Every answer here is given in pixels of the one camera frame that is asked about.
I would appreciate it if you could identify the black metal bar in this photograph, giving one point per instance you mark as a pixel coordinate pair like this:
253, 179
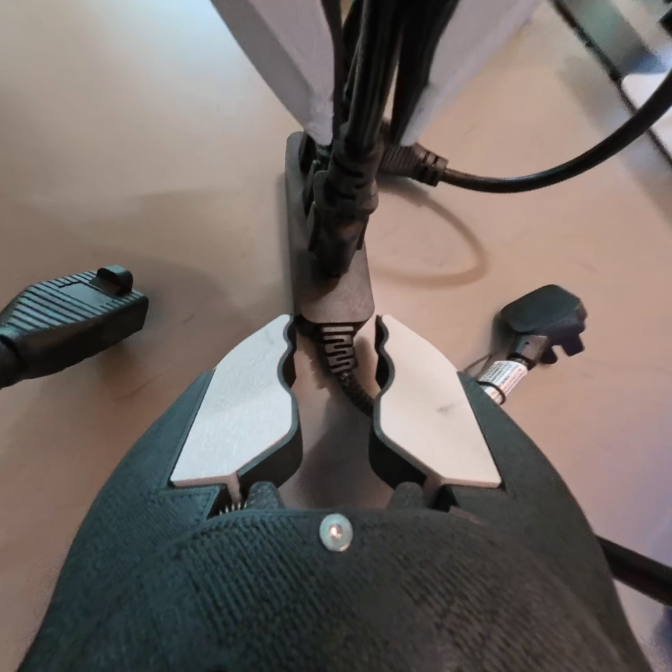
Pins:
619, 47

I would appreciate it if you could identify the black power strip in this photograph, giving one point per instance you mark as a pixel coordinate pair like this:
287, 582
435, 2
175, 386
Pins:
336, 299

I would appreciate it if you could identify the black ribbed power plug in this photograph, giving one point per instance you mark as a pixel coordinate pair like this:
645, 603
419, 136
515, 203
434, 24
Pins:
73, 317

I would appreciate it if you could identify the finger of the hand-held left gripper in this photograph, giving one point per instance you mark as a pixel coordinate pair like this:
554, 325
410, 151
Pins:
462, 57
278, 47

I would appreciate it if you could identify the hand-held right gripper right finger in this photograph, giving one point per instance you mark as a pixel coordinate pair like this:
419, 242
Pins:
435, 414

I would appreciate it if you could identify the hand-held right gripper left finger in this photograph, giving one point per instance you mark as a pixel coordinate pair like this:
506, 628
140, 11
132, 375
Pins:
236, 409

